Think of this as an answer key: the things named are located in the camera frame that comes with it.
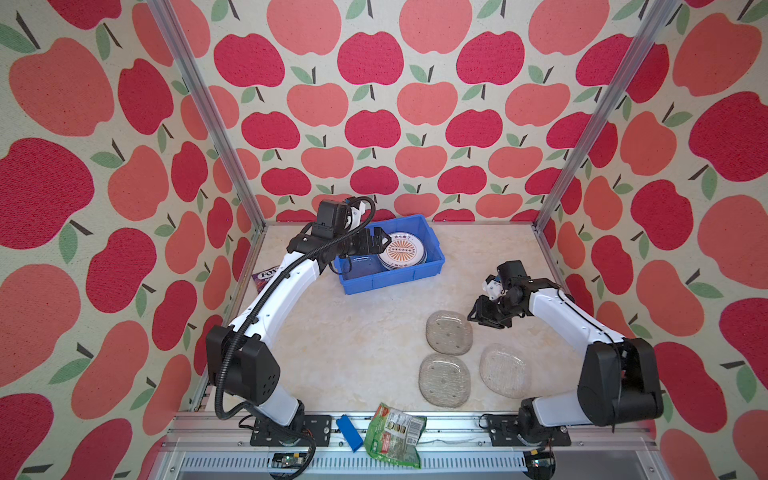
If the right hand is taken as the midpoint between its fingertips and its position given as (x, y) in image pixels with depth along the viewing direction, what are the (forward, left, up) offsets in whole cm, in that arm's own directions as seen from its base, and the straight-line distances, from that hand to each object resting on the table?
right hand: (480, 316), depth 87 cm
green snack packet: (-32, +23, -5) cm, 40 cm away
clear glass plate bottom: (-17, +10, -7) cm, 21 cm away
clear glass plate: (-3, +8, -8) cm, 12 cm away
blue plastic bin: (+21, +13, -2) cm, 25 cm away
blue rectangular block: (-33, +34, -6) cm, 47 cm away
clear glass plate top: (+21, +38, -6) cm, 44 cm away
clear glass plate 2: (-13, -8, -8) cm, 17 cm away
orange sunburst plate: (+26, +23, -3) cm, 35 cm away
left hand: (+9, +30, +21) cm, 37 cm away
